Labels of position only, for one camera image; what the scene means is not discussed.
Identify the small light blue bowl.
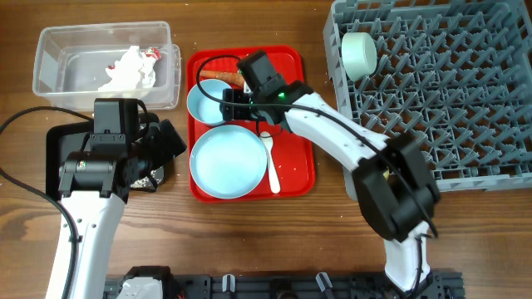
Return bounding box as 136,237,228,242
187,79,230,126

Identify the orange carrot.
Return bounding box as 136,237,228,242
199,70,245,87

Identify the white plastic spoon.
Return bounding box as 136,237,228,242
259,131,281,194

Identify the large light blue plate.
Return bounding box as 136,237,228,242
189,125,267,199

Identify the white napkin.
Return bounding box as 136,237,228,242
98,64,156,92

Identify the red snack wrapper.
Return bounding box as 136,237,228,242
107,46,161,70

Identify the mint green rice bowl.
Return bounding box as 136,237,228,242
341,32,377,81

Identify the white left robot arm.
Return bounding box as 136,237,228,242
46,99,186,298

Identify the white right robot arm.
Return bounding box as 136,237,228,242
221,50,441,297

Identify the black waste tray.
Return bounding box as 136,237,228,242
46,121,159,201

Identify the grey dishwasher rack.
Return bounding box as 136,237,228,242
323,0,531,192

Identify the spilled white rice pile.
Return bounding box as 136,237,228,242
131,167,165,189

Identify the red plastic tray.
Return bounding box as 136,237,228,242
186,45,316,202

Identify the clear plastic bin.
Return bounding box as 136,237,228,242
32,21,181,111

